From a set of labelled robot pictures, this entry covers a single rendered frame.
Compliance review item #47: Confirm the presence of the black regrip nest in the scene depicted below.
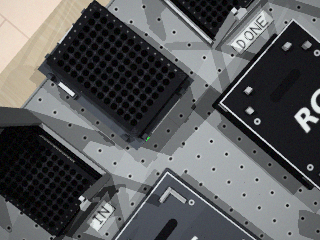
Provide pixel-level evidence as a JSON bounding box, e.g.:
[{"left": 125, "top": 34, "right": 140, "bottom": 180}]
[{"left": 212, "top": 19, "right": 320, "bottom": 191}]

